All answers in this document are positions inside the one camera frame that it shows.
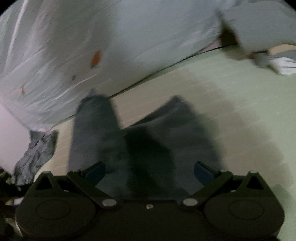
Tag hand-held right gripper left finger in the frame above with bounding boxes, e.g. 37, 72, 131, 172
35, 161, 118, 208

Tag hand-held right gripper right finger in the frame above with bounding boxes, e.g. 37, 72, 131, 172
180, 161, 269, 208

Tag blue denim jeans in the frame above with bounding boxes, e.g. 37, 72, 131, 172
68, 94, 222, 202

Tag checked shirt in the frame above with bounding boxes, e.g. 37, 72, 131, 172
13, 130, 59, 186

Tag carrot print pale quilt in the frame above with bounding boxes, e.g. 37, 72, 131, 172
0, 0, 243, 130

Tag white cloth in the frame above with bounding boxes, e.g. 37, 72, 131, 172
269, 57, 296, 76

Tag grey cloth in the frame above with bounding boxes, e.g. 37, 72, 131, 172
217, 7, 296, 55

